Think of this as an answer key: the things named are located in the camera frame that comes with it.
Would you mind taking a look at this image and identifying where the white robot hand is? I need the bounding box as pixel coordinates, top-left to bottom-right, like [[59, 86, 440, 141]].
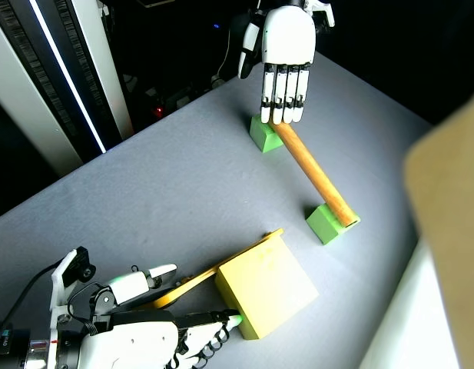
[[238, 3, 317, 125], [73, 263, 244, 369]]

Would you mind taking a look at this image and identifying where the yellow hacksaw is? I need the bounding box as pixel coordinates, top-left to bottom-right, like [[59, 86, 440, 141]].
[[151, 228, 284, 311]]

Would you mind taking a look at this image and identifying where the round wooden rod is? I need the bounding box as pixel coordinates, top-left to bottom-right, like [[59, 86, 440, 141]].
[[273, 121, 355, 227]]

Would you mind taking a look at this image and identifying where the green wooden support block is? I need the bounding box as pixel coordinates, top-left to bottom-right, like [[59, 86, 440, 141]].
[[249, 114, 286, 154], [305, 202, 362, 245]]

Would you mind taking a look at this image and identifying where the large yellow block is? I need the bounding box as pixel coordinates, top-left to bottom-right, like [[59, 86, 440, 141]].
[[214, 234, 320, 341]]

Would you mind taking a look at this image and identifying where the grey table cloth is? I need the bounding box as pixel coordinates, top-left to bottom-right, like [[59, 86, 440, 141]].
[[0, 52, 433, 369]]

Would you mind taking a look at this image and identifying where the white column with light strip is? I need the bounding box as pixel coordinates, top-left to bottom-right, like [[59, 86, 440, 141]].
[[0, 0, 134, 178]]

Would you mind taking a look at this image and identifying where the tan cardboard panel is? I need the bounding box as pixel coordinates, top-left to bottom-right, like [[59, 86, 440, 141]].
[[403, 88, 474, 369]]

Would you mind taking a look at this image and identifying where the white backdrop sheet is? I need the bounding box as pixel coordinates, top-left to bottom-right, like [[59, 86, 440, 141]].
[[359, 238, 464, 369]]

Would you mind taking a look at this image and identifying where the grey cable with plug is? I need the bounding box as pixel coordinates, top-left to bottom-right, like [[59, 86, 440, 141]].
[[210, 26, 233, 86]]

